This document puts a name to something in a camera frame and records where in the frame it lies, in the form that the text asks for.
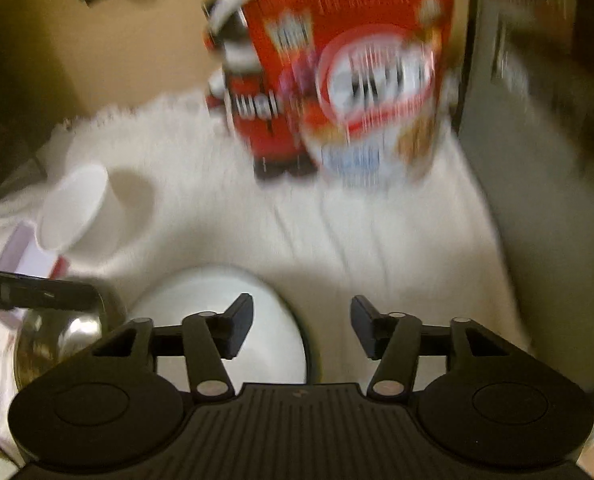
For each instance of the stainless steel bowl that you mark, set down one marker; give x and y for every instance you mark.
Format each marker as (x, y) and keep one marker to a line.
(48, 337)

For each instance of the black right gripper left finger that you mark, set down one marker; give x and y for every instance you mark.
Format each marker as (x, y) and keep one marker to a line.
(125, 361)

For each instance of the red Calbee granola bag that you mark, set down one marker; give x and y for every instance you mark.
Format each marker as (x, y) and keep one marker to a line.
(359, 81)

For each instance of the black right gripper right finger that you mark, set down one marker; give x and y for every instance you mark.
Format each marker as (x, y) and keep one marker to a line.
(398, 340)

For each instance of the white textured tablecloth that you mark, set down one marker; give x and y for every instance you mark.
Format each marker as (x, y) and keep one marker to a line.
(427, 248)

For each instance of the grey appliance on right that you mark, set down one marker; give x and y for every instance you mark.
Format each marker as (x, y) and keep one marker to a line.
(527, 130)

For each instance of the white red flat package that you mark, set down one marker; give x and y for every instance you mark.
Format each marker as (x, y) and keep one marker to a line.
(21, 255)

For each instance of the red white robot figurine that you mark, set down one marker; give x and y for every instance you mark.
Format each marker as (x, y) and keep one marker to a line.
(240, 90)

